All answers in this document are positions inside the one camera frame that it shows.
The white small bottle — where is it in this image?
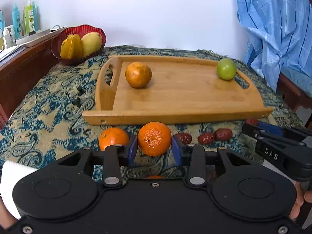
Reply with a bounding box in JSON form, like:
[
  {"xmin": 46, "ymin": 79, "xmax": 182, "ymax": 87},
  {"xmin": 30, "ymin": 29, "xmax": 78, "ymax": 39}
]
[{"xmin": 3, "ymin": 27, "xmax": 12, "ymax": 49}]

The blue plaid cloth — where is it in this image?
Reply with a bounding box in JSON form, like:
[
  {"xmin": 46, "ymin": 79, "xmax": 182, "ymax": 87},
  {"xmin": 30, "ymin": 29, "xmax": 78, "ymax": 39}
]
[{"xmin": 236, "ymin": 0, "xmax": 311, "ymax": 97}]

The white power strip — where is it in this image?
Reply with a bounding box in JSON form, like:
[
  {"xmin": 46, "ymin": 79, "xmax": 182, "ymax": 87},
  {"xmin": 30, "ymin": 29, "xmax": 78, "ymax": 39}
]
[{"xmin": 16, "ymin": 27, "xmax": 67, "ymax": 48}]

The red jujube date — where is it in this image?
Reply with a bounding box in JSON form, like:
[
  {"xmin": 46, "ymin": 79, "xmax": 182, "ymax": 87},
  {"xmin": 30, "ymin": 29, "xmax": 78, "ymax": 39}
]
[
  {"xmin": 214, "ymin": 128, "xmax": 233, "ymax": 141},
  {"xmin": 174, "ymin": 133, "xmax": 192, "ymax": 145},
  {"xmin": 245, "ymin": 118, "xmax": 259, "ymax": 126},
  {"xmin": 198, "ymin": 132, "xmax": 214, "ymax": 145}
]

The small mandarin orange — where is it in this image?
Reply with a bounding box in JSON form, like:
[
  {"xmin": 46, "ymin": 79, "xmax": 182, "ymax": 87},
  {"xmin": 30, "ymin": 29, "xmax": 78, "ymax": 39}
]
[{"xmin": 98, "ymin": 127, "xmax": 129, "ymax": 151}]

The green apple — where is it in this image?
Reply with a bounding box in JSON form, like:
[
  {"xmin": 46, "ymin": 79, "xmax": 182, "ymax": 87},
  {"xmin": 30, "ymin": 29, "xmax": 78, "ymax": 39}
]
[{"xmin": 217, "ymin": 58, "xmax": 236, "ymax": 81}]

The white towel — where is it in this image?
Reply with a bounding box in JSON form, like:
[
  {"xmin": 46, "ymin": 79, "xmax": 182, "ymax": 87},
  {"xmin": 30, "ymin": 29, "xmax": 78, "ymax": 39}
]
[{"xmin": 1, "ymin": 161, "xmax": 38, "ymax": 220}]

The green lotion bottle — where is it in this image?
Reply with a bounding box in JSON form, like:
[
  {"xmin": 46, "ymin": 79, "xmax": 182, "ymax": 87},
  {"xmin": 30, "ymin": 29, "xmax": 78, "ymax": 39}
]
[{"xmin": 23, "ymin": 0, "xmax": 37, "ymax": 35}]

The large brownish orange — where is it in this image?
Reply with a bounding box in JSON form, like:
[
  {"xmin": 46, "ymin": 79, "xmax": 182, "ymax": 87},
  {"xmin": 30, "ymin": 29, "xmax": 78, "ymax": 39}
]
[{"xmin": 125, "ymin": 62, "xmax": 152, "ymax": 89}]

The teal spray bottle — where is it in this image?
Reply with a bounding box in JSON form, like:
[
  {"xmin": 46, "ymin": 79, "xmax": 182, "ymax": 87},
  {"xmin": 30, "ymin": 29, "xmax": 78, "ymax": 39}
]
[{"xmin": 12, "ymin": 3, "xmax": 22, "ymax": 39}]

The red fruit bowl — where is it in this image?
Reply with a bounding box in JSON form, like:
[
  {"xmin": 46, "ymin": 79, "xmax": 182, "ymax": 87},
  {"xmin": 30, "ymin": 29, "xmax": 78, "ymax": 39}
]
[{"xmin": 51, "ymin": 24, "xmax": 106, "ymax": 66}]

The yellow mango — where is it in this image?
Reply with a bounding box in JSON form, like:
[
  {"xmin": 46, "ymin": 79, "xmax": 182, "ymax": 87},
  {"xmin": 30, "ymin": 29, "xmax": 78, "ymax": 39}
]
[{"xmin": 81, "ymin": 32, "xmax": 102, "ymax": 58}]

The black clip on cloth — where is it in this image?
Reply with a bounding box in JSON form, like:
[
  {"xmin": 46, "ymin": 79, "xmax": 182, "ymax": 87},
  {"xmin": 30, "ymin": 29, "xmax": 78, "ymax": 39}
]
[{"xmin": 72, "ymin": 87, "xmax": 86, "ymax": 108}]

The left hand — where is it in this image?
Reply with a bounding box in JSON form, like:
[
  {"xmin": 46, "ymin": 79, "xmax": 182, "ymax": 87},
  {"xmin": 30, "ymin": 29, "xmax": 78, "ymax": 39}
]
[{"xmin": 0, "ymin": 197, "xmax": 17, "ymax": 229}]

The wooden bamboo tray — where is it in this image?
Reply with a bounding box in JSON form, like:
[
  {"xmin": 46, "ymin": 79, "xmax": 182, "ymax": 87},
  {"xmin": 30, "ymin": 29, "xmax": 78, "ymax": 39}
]
[{"xmin": 82, "ymin": 55, "xmax": 272, "ymax": 125}]

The right hand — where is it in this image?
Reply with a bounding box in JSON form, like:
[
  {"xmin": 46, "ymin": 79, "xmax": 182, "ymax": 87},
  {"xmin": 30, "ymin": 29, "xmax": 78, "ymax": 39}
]
[{"xmin": 289, "ymin": 182, "xmax": 312, "ymax": 219}]

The yellow starfruit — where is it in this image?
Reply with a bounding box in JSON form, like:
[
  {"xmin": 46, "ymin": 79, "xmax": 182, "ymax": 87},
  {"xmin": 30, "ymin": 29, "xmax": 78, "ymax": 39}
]
[{"xmin": 60, "ymin": 34, "xmax": 82, "ymax": 59}]

